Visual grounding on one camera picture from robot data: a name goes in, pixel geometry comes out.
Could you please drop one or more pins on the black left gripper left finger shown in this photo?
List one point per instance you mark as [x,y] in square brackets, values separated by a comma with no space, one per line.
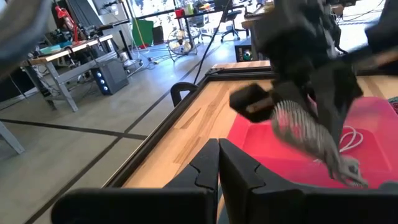
[140,205]

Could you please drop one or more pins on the green panel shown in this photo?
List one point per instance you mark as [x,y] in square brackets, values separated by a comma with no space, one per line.
[143,32]

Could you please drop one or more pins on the red cup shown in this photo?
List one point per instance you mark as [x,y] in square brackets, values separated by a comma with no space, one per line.
[179,13]

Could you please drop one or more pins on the black computer tower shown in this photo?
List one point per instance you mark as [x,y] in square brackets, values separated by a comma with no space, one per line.
[112,76]

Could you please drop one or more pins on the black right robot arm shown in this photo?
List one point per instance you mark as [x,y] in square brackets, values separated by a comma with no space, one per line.
[382,34]

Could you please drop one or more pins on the green bottle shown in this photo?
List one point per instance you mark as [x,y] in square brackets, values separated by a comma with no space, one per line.
[190,8]

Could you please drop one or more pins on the pink plastic bin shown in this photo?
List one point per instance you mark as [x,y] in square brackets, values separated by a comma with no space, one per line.
[273,155]

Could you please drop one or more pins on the red desk lamp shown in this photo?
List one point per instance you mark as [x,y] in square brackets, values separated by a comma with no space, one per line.
[63,14]

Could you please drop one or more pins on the black office chair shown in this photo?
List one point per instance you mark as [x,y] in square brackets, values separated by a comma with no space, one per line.
[231,17]

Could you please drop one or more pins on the computer case with lit fan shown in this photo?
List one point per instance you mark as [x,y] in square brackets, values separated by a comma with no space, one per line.
[247,54]

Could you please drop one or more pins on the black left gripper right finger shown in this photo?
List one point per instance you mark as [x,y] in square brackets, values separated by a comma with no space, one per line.
[280,205]

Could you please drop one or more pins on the round floor fan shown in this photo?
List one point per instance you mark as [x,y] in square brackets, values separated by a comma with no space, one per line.
[183,46]

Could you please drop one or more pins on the wooden top metal workbench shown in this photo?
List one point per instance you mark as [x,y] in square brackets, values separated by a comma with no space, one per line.
[62,53]

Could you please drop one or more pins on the grey table leg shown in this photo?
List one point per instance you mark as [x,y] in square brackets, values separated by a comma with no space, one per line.
[11,138]

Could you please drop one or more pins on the teal plastic bin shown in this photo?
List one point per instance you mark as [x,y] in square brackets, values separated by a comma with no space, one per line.
[388,186]

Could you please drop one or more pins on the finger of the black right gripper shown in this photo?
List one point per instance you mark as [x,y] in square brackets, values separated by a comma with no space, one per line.
[335,90]
[295,91]

